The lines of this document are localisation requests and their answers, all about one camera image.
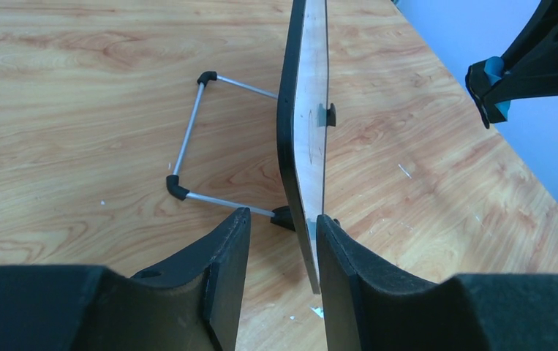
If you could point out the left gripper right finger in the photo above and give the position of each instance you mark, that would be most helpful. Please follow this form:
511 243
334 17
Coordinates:
371 304

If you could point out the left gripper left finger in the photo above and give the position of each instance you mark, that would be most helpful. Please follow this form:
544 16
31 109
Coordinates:
188 301

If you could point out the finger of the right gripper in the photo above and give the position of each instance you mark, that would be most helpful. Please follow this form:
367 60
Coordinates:
535 49
539 82

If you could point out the blue and black eraser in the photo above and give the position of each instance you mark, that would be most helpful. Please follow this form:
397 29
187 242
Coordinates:
480 79

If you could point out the black framed whiteboard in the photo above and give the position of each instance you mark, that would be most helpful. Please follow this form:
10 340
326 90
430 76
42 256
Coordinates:
301 124

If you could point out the metal whiteboard stand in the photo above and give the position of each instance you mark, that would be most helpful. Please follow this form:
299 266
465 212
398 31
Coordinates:
230 125

